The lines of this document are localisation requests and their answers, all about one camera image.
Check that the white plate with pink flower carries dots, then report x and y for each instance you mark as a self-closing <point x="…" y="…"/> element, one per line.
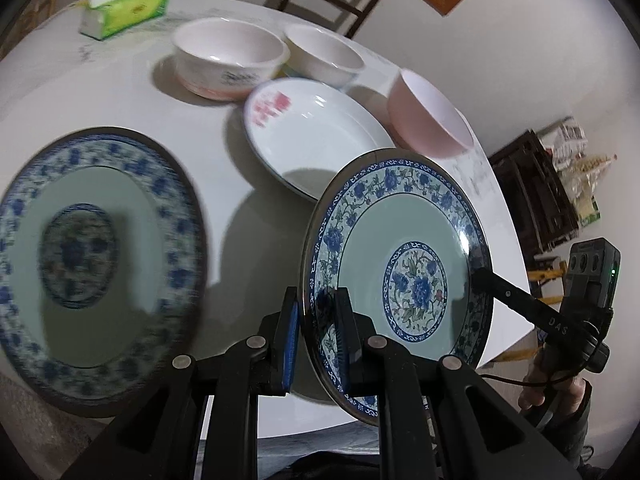
<point x="310" y="132"/>

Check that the person's right hand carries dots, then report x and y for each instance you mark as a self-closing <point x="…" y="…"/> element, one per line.
<point x="531" y="385"/>

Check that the pink bowl white inside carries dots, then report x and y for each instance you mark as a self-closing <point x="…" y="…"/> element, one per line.
<point x="425" y="110"/>

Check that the white bowl with blue print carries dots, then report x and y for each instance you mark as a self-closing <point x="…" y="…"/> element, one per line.
<point x="325" y="50"/>

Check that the large pale pink bowl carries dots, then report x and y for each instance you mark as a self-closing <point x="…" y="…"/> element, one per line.
<point x="225" y="40"/>

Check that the green tissue box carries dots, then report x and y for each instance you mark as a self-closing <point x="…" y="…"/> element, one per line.
<point x="130" y="10"/>

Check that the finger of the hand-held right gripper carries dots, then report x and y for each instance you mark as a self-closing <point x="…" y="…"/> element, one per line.
<point x="520" y="302"/>

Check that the blue floral plate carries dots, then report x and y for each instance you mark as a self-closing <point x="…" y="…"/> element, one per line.
<point x="100" y="265"/>
<point x="400" y="230"/>

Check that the yellow wooden stool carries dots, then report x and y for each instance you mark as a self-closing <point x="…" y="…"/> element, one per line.
<point x="547" y="275"/>

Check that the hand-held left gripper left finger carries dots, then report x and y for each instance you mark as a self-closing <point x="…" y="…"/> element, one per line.
<point x="291" y="341"/>

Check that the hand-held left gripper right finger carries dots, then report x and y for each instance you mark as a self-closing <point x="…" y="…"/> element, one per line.
<point x="343" y="341"/>

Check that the dark wooden crate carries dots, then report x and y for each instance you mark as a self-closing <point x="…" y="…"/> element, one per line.
<point x="535" y="195"/>

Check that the person's right forearm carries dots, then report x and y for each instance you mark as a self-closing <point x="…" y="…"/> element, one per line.
<point x="572" y="420"/>

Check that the pile of plastic bags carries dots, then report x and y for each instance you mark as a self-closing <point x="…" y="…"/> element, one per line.
<point x="582" y="170"/>

